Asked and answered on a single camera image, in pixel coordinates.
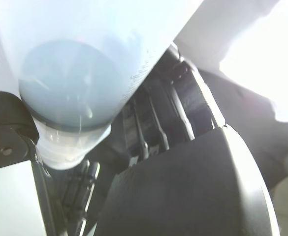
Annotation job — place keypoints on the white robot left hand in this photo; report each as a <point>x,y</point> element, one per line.
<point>183,186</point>

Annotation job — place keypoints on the clear plastic bottle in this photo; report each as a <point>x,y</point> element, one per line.
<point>79,61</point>

